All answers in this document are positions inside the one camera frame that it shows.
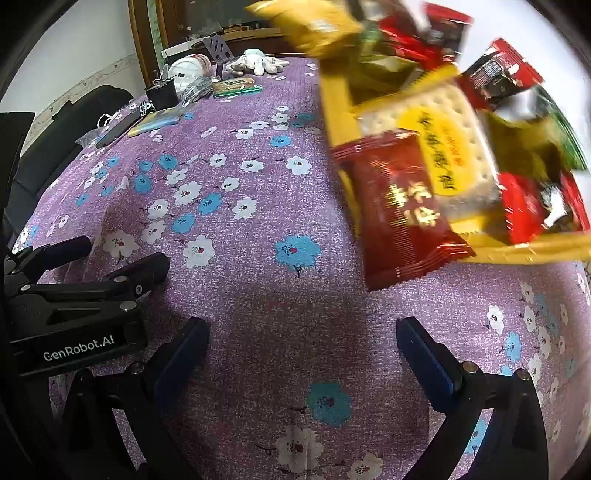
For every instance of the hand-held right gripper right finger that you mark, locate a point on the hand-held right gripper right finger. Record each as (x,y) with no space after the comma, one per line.
(427,360)

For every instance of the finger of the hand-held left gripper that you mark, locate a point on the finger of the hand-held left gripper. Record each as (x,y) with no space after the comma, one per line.
(69,249)
(143,272)

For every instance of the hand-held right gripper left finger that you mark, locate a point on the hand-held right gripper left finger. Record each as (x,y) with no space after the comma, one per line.
(182,355)

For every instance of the dark red snack packet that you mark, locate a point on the dark red snack packet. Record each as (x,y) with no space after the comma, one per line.
(397,207)

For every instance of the red candy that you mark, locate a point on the red candy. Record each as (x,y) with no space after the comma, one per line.
(406,34)
(445,27)
(531,207)
(501,74)

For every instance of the green white snack packet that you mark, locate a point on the green white snack packet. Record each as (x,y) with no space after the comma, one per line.
(535,147)

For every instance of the yellow cardboard box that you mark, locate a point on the yellow cardboard box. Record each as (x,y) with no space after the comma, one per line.
(334,106)

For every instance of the cracker packet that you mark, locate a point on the cracker packet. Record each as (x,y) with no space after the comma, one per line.
(434,106)

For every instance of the yellow snack packet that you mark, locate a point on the yellow snack packet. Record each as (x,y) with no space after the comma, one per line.
(309,23)

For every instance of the purple floral tablecloth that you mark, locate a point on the purple floral tablecloth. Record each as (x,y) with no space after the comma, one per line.
(258,286)

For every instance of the black chair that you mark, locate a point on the black chair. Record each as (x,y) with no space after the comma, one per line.
(60,138)

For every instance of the black phone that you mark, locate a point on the black phone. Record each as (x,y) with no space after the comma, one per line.
(117,131)

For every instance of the yellow blue tissue packet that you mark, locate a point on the yellow blue tissue packet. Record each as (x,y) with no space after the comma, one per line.
(154,121)

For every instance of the clear plastic bag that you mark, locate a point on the clear plastic bag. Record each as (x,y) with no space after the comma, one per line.
(196,90)

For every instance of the green biscuit packet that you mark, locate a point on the green biscuit packet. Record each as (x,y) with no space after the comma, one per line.
(233,85)

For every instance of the wooden cabinet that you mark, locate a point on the wooden cabinet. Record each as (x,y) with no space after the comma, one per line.
(147,41)

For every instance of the white gloves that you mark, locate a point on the white gloves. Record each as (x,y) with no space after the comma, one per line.
(254,62)

